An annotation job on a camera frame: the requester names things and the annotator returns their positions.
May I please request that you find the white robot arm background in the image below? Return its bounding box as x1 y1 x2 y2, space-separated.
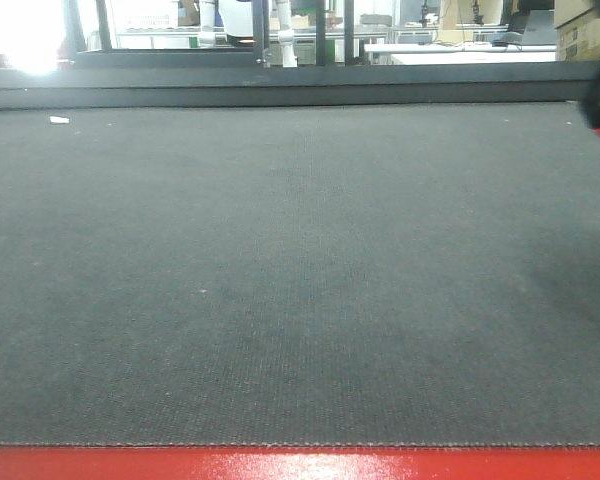
269 1 600 129

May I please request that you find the dark grey carpet mat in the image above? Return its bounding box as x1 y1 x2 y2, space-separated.
0 102 600 446

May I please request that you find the brown cardboard box right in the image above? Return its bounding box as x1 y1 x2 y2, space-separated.
554 0 600 61

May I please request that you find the black metal frame stand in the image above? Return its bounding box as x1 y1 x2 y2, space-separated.
63 0 357 69

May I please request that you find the white background table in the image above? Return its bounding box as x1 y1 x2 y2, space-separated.
364 43 557 66

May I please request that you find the red platform front edge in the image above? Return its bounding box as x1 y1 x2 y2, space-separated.
0 447 600 479

